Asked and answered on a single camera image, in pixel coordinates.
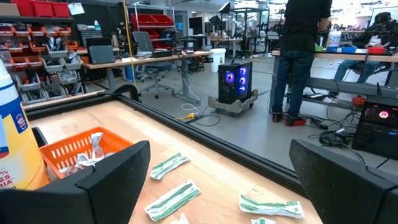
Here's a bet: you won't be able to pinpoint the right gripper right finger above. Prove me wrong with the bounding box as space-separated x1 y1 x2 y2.
289 139 398 224

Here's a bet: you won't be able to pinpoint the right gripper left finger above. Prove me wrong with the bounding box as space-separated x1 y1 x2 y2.
71 140 151 224

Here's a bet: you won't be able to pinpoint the white orange-print packet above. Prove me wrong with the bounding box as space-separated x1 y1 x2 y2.
58 152 114 177
90 132 105 159

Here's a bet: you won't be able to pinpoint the green striped bandage wrapper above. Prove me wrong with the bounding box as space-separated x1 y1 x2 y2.
149 152 190 181
251 217 277 224
239 194 305 219
144 179 201 222

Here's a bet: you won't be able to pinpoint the orange plastic basket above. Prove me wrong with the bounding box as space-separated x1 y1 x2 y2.
39 126 134 183

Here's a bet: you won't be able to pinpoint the black computer tower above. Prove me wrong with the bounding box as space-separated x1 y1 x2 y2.
352 101 398 161
217 60 253 105

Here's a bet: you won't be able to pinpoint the white bandage wrapper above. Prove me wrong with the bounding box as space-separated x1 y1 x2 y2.
170 212 191 224

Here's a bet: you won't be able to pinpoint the white disinfecting wipes canister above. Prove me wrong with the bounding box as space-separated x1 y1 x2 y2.
326 30 342 52
0 58 50 190

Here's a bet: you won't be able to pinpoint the long wooden desk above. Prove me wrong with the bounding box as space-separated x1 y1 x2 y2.
81 50 214 105

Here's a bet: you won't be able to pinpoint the grey laptop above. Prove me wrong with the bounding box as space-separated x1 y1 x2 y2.
88 45 116 65

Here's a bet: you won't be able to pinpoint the wooden workbench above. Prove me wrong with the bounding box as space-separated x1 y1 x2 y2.
269 49 398 111

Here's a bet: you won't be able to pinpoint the grey wheeled dolly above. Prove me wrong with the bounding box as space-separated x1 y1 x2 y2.
207 89 259 118

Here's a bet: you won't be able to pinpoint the blue plastic basket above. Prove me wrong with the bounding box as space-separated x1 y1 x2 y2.
326 45 358 54

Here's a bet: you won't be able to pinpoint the red plastic basket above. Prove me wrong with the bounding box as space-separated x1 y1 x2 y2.
368 46 386 56

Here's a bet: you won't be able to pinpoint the grey office chair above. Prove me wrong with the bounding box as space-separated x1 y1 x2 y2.
132 30 175 100

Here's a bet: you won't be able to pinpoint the parts bin rack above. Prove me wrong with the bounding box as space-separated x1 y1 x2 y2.
0 0 87 106

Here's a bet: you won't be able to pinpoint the white trash bin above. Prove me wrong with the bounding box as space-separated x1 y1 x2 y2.
210 47 227 73

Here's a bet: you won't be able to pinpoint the person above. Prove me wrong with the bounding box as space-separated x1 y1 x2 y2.
334 11 398 84
270 0 333 128

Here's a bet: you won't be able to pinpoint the black coiled floor cable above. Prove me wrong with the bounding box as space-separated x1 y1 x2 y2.
318 129 357 147

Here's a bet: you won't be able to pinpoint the white floor cable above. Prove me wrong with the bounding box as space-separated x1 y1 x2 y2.
180 100 205 115

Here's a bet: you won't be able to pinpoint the yellow hanging cable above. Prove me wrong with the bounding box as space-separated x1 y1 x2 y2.
123 0 137 88

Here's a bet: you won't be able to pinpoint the wire shelf red bins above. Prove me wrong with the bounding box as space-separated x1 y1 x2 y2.
129 2 177 52

